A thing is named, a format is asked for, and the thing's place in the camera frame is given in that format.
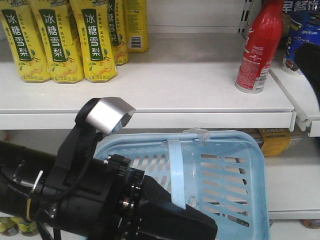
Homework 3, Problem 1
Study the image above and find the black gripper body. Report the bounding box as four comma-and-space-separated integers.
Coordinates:
107, 154, 218, 240

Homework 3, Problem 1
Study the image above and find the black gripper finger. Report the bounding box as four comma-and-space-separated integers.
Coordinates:
294, 42, 320, 108

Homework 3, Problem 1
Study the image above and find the red aluminium coke bottle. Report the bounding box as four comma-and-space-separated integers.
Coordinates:
235, 0, 284, 94

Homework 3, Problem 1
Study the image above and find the light blue plastic basket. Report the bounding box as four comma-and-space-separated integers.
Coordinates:
94, 129, 270, 240

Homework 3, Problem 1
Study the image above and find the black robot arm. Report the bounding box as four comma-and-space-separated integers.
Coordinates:
0, 141, 218, 240

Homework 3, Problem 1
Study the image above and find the blue biscuit tub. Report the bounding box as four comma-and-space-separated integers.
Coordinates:
282, 11, 320, 77

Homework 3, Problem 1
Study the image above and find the white shelf unit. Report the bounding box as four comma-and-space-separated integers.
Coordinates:
0, 0, 320, 240

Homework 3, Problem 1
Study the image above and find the yellow pear drink bottle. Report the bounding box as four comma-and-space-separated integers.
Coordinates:
69, 0, 118, 83
28, 0, 84, 84
0, 0, 51, 83

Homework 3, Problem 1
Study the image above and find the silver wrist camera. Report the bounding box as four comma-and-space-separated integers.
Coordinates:
85, 97, 136, 136

